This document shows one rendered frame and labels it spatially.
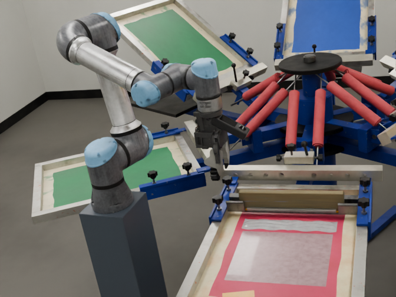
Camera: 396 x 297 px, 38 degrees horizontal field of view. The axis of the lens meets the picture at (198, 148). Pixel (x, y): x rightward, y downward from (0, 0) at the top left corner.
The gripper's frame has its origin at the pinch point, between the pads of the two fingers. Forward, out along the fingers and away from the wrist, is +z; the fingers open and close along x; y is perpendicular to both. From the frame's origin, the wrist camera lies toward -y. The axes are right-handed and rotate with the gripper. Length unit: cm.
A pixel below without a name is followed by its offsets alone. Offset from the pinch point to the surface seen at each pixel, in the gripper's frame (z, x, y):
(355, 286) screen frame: 37, 3, -39
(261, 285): 40.7, 4.8, -9.1
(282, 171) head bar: 33, -60, 0
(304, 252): 40.6, -15.8, -18.8
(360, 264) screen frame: 37, -8, -39
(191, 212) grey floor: 136, -179, 110
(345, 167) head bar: 32, -65, -25
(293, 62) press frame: 4, -123, 8
